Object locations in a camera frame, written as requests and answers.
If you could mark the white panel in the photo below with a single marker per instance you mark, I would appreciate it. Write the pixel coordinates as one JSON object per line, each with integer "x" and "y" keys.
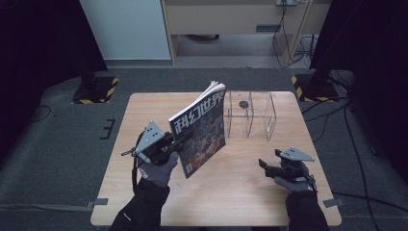
{"x": 125, "y": 29}

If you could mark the person's left hand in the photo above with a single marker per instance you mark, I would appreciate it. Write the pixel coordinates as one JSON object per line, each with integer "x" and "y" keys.
{"x": 158, "y": 173}

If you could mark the light wooden desk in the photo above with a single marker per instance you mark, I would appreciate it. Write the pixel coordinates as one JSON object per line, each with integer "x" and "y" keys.
{"x": 224, "y": 16}

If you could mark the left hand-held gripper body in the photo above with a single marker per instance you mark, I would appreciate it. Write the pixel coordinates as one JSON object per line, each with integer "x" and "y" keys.
{"x": 150, "y": 138}

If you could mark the black round disc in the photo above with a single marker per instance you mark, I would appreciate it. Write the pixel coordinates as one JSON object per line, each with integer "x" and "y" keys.
{"x": 243, "y": 104}

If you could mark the clear acrylic rack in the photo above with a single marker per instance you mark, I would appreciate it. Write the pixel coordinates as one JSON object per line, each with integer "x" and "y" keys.
{"x": 253, "y": 115}

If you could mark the person's right hand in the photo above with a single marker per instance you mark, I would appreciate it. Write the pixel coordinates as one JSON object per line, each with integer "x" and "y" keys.
{"x": 293, "y": 185}

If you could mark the dark curtain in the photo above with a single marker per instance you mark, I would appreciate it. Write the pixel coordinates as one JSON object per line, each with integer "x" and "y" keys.
{"x": 375, "y": 64}
{"x": 38, "y": 48}

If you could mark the dark cover magazine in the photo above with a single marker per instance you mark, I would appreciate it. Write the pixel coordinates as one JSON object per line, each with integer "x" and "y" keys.
{"x": 202, "y": 134}

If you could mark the grey tape piece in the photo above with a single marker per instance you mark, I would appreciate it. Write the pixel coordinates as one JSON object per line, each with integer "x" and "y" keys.
{"x": 333, "y": 202}
{"x": 101, "y": 201}

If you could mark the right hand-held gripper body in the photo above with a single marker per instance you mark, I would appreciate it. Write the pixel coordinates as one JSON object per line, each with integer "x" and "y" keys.
{"x": 295, "y": 160}

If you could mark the striped black stand base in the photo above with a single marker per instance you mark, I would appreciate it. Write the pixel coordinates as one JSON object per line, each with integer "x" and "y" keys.
{"x": 96, "y": 91}
{"x": 316, "y": 89}

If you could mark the white power strip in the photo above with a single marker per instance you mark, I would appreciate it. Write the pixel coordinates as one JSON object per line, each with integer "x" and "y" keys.
{"x": 287, "y": 2}

